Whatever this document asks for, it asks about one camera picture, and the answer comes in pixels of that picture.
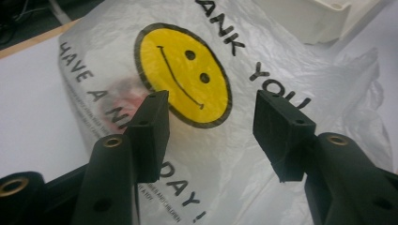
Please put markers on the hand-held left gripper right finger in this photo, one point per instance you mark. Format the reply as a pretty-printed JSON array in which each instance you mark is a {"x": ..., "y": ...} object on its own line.
[{"x": 281, "y": 134}]

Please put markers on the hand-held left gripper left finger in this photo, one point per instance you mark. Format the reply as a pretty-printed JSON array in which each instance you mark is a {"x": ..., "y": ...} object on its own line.
[{"x": 147, "y": 140}]

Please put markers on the white smiley plastic bag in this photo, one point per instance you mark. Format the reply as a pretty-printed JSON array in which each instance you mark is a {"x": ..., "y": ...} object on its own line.
[{"x": 219, "y": 156}]

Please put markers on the reddish dark object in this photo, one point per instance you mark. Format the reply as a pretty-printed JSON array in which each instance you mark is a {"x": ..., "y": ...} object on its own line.
[{"x": 125, "y": 98}]

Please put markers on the grey metal stand pole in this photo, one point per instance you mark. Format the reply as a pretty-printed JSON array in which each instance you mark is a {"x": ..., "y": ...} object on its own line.
[{"x": 61, "y": 12}]

